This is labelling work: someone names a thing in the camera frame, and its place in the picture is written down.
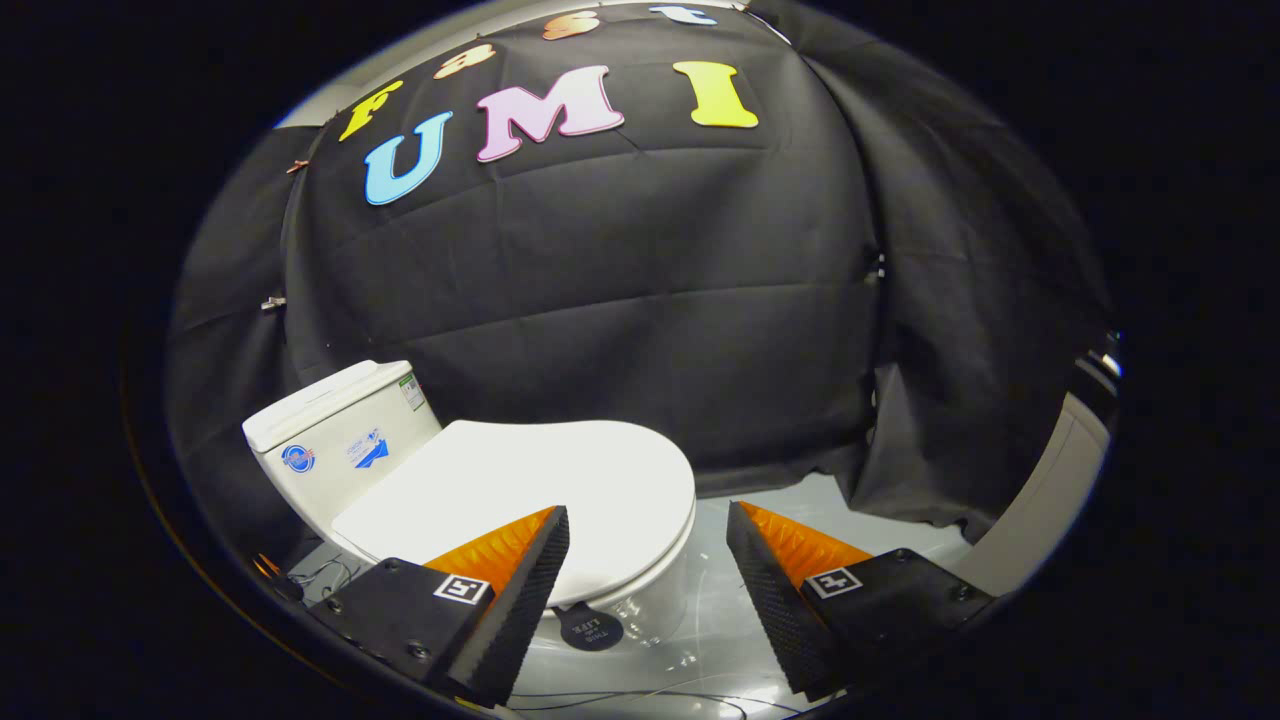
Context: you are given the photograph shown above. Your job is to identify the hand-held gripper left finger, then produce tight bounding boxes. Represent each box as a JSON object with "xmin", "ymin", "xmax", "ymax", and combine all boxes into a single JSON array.
[{"xmin": 310, "ymin": 505, "xmax": 571, "ymax": 709}]

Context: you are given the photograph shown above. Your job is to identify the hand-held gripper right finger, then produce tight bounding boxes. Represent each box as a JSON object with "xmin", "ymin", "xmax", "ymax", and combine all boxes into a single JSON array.
[{"xmin": 726, "ymin": 500, "xmax": 997, "ymax": 701}]

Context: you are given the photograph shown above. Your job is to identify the white toilet lid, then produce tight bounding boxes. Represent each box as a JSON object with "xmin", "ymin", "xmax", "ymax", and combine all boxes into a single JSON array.
[{"xmin": 330, "ymin": 418, "xmax": 698, "ymax": 609}]

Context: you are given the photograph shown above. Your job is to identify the white toilet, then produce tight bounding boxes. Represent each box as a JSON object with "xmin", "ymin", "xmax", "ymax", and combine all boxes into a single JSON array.
[{"xmin": 242, "ymin": 360, "xmax": 693, "ymax": 653}]

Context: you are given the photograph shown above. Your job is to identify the small orange black object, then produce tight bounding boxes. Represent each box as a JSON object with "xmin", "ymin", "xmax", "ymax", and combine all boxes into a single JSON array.
[{"xmin": 252, "ymin": 553, "xmax": 304, "ymax": 603}]

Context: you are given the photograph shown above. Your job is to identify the grey panel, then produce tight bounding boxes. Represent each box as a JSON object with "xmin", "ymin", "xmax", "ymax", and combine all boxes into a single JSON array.
[{"xmin": 955, "ymin": 395, "xmax": 1112, "ymax": 599}]

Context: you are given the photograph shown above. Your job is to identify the black backdrop cloth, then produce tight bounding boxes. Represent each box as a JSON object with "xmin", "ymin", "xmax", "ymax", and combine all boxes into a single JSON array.
[{"xmin": 165, "ymin": 0, "xmax": 1116, "ymax": 561}]

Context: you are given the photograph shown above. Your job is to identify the thin tangled floor cables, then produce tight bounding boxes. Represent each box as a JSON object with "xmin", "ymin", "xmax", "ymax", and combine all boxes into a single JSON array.
[{"xmin": 505, "ymin": 672, "xmax": 806, "ymax": 719}]

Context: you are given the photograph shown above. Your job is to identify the thin white cable bundle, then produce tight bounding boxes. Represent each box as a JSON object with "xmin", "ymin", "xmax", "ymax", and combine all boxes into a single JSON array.
[{"xmin": 288, "ymin": 558, "xmax": 353, "ymax": 603}]

